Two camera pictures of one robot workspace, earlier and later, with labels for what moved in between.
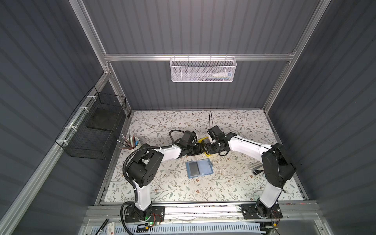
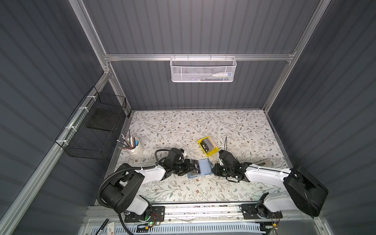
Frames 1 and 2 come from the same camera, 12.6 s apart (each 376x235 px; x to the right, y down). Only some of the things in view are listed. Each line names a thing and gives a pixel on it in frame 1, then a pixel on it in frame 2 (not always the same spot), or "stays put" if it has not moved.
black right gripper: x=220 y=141 → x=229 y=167
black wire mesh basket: x=90 y=132 stays put
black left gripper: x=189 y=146 → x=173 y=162
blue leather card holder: x=199 y=168 stays put
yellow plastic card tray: x=204 y=142 stays put
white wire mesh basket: x=203 y=69 stays put
